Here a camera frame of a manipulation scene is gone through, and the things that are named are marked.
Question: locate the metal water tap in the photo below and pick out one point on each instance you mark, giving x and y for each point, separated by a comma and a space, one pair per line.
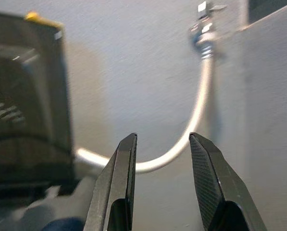
203, 36

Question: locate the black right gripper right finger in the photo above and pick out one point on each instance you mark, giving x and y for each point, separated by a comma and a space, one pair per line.
220, 187

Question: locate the black plastic box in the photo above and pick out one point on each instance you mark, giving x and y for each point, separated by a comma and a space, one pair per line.
25, 96

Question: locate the white washing machine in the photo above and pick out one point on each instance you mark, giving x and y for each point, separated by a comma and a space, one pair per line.
265, 108

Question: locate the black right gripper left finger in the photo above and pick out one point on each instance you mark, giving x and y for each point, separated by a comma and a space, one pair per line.
109, 187

